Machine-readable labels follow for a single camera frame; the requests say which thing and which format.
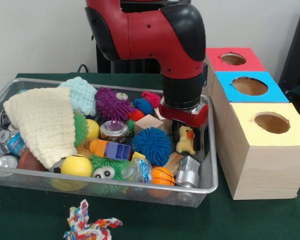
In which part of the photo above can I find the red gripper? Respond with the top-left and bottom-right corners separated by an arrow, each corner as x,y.
158,98 -> 210,152

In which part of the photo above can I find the yellow duck plush toy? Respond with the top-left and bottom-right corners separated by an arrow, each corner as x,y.
176,126 -> 197,155

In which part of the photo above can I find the wooden cube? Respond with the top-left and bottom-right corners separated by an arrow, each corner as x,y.
134,114 -> 165,136
153,109 -> 173,133

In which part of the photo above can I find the purple spiky toy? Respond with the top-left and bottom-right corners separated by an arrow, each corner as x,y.
94,86 -> 138,122

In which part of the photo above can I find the multicolour patterned cloth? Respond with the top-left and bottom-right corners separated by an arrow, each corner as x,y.
63,199 -> 124,240

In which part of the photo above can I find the cream waffle cloth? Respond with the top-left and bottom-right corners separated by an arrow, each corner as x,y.
3,86 -> 78,170

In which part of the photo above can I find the wooden box with three holes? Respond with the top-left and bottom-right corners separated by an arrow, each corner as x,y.
204,47 -> 300,201

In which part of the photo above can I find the clear mesh bin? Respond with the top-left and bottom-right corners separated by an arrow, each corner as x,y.
0,77 -> 219,208

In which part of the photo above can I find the blue spiky ball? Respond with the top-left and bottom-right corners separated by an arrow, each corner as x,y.
131,126 -> 173,167

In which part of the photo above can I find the orange toy basketball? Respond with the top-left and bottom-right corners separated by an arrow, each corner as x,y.
151,166 -> 176,186

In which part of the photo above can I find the green spiky ball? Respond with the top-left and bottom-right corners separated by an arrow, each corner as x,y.
90,155 -> 131,181

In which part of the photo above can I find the orange building block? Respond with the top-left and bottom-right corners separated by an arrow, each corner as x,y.
89,139 -> 109,158

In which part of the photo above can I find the tan burger toy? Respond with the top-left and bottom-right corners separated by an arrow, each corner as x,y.
76,139 -> 94,157

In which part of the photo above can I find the light teal waffle cloth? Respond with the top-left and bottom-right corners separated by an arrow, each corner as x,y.
58,76 -> 98,117

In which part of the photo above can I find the large yellow ball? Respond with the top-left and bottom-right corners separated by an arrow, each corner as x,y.
60,154 -> 93,177

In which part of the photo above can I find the black chair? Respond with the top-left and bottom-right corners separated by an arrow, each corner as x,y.
278,3 -> 300,88

